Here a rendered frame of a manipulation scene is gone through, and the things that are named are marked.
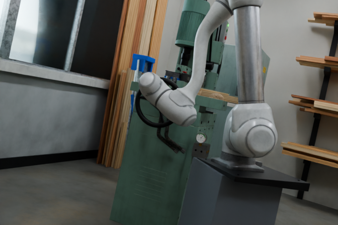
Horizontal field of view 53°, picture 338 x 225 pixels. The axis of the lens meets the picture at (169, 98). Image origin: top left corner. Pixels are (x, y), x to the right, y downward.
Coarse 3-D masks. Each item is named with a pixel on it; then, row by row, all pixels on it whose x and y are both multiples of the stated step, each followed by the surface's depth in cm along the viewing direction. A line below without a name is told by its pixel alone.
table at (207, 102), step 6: (132, 84) 219; (132, 90) 219; (198, 96) 206; (204, 96) 205; (198, 102) 206; (204, 102) 205; (210, 102) 204; (216, 102) 202; (222, 102) 202; (216, 108) 202; (222, 108) 206
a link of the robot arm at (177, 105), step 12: (216, 12) 148; (228, 12) 148; (204, 24) 149; (216, 24) 149; (204, 36) 148; (204, 48) 147; (204, 60) 146; (192, 72) 146; (204, 72) 145; (192, 84) 143; (168, 96) 142; (180, 96) 140; (192, 96) 142; (168, 108) 140; (180, 108) 139; (192, 108) 140; (180, 120) 139; (192, 120) 140
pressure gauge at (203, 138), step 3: (198, 135) 198; (201, 135) 198; (204, 135) 197; (198, 138) 198; (201, 138) 198; (204, 138) 197; (198, 141) 198; (201, 141) 198; (204, 141) 197; (201, 144) 200
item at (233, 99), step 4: (204, 92) 221; (208, 92) 220; (212, 92) 219; (208, 96) 220; (224, 96) 217; (228, 96) 216; (232, 96) 215; (224, 100) 217; (228, 100) 216; (232, 100) 215; (236, 100) 214
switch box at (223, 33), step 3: (225, 21) 247; (222, 24) 248; (225, 24) 247; (219, 27) 248; (222, 27) 248; (225, 27) 247; (222, 30) 247; (225, 30) 248; (222, 33) 247; (225, 33) 250; (222, 36) 247; (219, 39) 248; (222, 39) 247
